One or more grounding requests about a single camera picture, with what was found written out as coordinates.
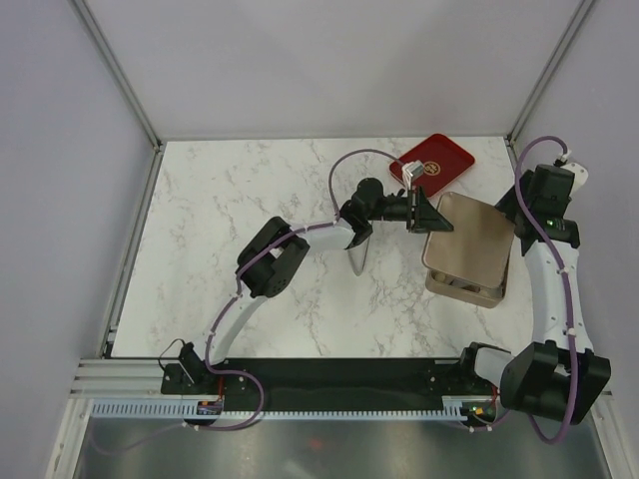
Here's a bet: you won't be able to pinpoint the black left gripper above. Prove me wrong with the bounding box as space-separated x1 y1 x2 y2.
367 188 452 236

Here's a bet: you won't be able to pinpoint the beige box lid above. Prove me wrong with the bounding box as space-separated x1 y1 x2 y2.
422 193 514 288

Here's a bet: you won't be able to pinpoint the steel tongs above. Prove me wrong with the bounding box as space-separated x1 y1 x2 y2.
346 239 370 276

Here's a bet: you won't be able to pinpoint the beige chocolate box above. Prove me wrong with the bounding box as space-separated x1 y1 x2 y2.
422 251 510 308

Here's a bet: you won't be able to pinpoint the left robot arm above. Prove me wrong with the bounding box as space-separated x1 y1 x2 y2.
178 178 453 393

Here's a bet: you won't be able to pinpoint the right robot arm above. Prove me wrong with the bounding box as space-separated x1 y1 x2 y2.
455 162 611 425

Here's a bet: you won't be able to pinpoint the red square tray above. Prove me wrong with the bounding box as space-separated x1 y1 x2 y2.
399 134 475 199

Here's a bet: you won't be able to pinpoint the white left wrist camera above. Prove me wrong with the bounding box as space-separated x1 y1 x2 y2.
401 161 424 190

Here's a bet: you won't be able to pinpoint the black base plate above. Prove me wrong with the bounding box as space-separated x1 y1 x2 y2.
159 356 516 413

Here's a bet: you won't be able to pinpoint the aluminium frame right post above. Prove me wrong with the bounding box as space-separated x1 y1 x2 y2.
505 0 599 147

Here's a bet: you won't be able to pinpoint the aluminium frame post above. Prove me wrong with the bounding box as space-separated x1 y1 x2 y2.
505 0 599 147
69 0 163 152

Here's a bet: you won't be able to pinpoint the white cable duct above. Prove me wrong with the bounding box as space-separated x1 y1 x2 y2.
90 396 490 421

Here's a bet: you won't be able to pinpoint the aluminium frame left post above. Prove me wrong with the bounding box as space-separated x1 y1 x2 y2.
69 0 163 152

